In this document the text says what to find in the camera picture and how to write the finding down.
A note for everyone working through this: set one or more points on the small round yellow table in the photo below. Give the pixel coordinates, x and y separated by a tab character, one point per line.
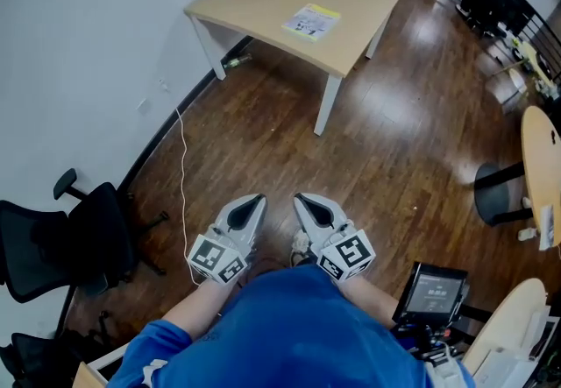
532	55

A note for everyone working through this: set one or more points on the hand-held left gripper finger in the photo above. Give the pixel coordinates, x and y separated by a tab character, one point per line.
257	224
223	216

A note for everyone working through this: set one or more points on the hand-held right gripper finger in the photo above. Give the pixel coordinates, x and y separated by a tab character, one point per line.
307	226
337	214

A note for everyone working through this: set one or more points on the black monitor mount rig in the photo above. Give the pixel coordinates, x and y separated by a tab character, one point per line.
431	342

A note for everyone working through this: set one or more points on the black framed monitor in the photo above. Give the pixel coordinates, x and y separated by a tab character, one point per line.
431	292

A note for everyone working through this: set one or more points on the white fabric pouch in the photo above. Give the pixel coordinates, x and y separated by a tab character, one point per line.
447	373

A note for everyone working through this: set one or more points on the black table pedestal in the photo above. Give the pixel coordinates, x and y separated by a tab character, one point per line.
491	198

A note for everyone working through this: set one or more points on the yellow and grey book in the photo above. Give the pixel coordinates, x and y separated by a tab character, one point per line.
311	22

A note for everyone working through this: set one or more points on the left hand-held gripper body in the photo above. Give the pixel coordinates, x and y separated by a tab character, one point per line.
210	257

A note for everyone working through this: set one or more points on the white box device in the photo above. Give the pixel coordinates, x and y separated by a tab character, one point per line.
517	364

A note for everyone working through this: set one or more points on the black mesh chair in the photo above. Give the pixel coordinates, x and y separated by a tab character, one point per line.
35	360

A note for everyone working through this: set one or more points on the light wooden table white legs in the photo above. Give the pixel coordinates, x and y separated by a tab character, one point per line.
263	5

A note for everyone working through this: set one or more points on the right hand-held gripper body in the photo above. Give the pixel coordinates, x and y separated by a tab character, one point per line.
348	252

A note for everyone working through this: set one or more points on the oval wooden table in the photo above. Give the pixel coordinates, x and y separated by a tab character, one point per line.
541	158

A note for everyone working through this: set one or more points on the light wood side desk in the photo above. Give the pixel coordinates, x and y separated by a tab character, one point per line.
85	377

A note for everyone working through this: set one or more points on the person's right forearm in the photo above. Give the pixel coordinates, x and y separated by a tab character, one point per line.
368	298

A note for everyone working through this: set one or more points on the person's blue shirt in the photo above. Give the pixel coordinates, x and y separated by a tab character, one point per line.
285	333

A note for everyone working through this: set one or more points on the pale wooden table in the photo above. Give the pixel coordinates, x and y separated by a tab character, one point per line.
504	325

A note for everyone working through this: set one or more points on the person's right shoe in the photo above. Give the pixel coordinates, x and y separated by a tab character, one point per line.
300	244

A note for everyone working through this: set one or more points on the black office chair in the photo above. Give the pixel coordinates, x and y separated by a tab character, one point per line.
96	228

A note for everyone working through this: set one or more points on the person's left forearm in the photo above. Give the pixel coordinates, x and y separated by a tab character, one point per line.
197	307

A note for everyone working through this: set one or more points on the white wall socket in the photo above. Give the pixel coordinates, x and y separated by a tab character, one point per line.
141	104
162	85

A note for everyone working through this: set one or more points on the glass bottle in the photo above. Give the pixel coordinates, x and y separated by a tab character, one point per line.
236	61

